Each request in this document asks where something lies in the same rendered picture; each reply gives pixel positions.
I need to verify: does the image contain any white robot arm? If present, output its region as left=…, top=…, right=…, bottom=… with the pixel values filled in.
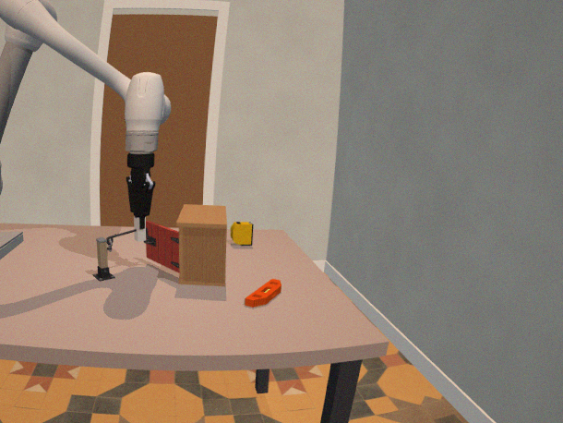
left=0, top=0, right=171, bottom=154

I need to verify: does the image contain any brown wooden cabinet with red door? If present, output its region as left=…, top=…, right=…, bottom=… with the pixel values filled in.
left=144, top=204, right=227, bottom=286

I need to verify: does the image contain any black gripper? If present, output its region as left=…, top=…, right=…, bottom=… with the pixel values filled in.
left=126, top=153, right=156, bottom=242

